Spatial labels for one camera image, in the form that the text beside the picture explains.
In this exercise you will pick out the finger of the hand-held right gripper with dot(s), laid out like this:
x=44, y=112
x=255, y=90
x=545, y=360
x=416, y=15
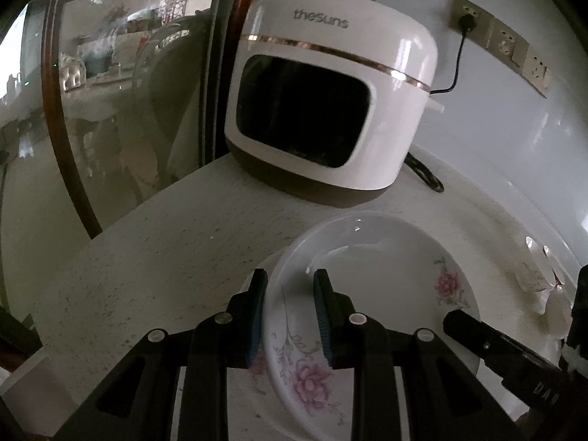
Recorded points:
x=477, y=335
x=581, y=312

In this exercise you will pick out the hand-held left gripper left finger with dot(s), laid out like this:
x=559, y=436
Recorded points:
x=255, y=326

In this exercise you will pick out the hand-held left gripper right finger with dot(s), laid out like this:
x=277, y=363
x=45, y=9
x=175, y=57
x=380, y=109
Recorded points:
x=324, y=326

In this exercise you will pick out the white floral bowl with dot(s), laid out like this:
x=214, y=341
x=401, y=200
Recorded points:
x=535, y=275

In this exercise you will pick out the large round floral plate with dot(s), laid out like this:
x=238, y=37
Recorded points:
x=381, y=257

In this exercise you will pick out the wooden framed glass door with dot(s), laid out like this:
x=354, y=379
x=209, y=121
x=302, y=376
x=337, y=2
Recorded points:
x=115, y=101

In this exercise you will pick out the white rice cooker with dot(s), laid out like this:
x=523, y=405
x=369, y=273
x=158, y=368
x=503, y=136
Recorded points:
x=330, y=32

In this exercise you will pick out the wall power socket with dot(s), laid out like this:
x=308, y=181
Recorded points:
x=537, y=71
x=507, y=43
x=461, y=7

